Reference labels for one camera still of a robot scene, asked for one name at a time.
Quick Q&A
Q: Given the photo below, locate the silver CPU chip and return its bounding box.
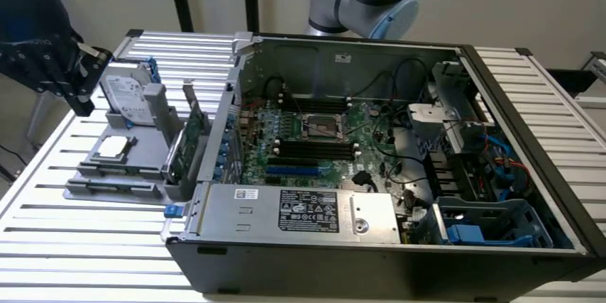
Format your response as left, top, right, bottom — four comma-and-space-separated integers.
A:
90, 136, 138, 160

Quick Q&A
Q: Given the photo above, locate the green motherboard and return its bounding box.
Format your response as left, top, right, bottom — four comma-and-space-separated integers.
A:
233, 99, 404, 191

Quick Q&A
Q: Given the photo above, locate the grey parts rack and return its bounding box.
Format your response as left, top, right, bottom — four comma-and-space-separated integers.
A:
62, 82, 209, 203

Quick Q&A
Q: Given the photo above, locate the short black wire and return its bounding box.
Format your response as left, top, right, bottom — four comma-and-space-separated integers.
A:
261, 77, 285, 102

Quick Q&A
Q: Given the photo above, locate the green graphics card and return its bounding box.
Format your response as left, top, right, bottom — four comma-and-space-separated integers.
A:
161, 84, 209, 182

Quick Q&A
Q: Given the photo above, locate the black open PC case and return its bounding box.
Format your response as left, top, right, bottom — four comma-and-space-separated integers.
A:
162, 31, 606, 296

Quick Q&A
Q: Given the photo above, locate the green RAM stick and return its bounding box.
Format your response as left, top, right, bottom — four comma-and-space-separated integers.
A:
69, 182, 157, 192
79, 165, 160, 173

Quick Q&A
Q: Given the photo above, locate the black RAM slot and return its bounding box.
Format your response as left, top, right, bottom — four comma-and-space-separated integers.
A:
273, 148, 360, 155
280, 104, 350, 110
273, 153, 360, 160
274, 139, 358, 146
281, 95, 350, 102
278, 107, 350, 114
280, 99, 350, 106
274, 144, 358, 150

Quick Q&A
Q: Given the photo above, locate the metal CPU socket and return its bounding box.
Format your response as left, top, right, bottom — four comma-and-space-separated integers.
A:
297, 113, 344, 141

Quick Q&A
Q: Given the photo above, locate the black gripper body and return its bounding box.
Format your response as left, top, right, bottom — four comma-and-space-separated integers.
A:
0, 0, 85, 50

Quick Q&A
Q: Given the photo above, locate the black fan shroud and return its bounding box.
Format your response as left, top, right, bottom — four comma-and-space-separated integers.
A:
419, 149, 499, 202

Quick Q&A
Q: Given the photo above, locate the aluminium profile frame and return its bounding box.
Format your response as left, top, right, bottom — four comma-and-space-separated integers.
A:
572, 51, 606, 106

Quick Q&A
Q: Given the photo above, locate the red wire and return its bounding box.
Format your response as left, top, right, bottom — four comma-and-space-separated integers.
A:
491, 159, 529, 177

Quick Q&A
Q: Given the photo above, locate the black expansion slot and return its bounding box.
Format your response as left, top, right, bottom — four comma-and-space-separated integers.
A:
264, 175, 317, 185

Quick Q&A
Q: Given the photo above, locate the blue plastic disk bay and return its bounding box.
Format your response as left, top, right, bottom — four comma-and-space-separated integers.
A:
431, 195, 553, 248

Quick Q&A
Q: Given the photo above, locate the blue expansion slot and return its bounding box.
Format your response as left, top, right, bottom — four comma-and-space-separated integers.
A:
265, 165, 318, 177

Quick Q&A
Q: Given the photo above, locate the black looped wire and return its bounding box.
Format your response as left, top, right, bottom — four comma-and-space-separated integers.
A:
366, 57, 431, 102

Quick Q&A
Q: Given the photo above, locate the grey metal disk bay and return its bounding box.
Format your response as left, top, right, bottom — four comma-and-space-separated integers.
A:
407, 60, 496, 153

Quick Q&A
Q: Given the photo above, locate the black plug wire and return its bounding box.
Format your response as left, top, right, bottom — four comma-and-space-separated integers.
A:
350, 170, 380, 193

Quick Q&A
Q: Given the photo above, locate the silver power supply unit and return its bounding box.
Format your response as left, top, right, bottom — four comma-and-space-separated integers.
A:
186, 183, 403, 246

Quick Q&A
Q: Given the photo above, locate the blue wire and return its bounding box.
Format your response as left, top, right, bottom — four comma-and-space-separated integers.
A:
476, 131, 515, 205

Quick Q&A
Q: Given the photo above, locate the silver hard disk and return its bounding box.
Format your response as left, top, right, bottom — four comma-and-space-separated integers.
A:
97, 61, 161, 128

